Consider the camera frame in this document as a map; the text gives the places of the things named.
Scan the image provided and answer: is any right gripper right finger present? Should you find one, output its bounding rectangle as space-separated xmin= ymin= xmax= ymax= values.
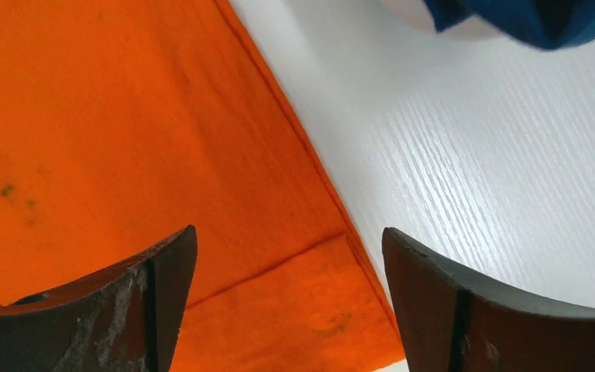
xmin=382 ymin=228 xmax=595 ymax=372

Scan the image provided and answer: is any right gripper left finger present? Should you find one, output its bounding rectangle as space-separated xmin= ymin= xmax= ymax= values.
xmin=0 ymin=226 xmax=198 ymax=371

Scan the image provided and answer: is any orange t-shirt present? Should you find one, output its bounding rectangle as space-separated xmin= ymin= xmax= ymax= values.
xmin=0 ymin=1 xmax=404 ymax=371

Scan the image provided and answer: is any blue t-shirt in basket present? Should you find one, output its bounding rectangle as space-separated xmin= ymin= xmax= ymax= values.
xmin=425 ymin=0 xmax=595 ymax=51

